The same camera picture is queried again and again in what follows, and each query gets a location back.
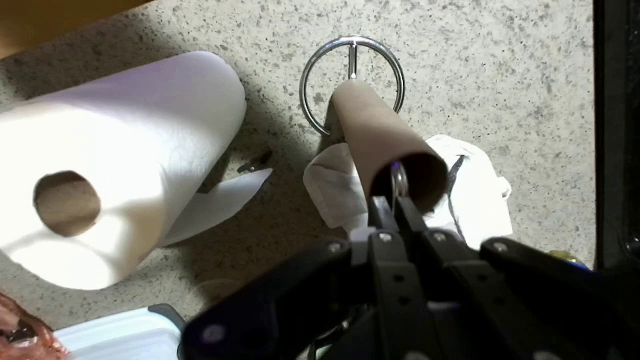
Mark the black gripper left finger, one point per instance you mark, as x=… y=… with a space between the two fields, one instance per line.
x=392 y=280

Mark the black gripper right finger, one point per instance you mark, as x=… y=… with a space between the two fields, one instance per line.
x=460 y=280

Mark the brown cardboard core tube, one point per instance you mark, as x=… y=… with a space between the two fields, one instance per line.
x=387 y=141

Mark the white paper towel roll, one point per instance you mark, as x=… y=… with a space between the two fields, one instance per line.
x=120 y=166

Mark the crumpled white paper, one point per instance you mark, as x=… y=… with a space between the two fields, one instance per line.
x=467 y=192

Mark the black electric stove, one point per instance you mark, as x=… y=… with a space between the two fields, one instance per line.
x=617 y=132

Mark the white plastic tray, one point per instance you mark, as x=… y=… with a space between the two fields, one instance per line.
x=120 y=337

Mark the orange plastic bag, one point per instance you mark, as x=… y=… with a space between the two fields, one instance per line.
x=22 y=333

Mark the wooden base cabinet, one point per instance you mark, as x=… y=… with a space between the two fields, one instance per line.
x=46 y=21

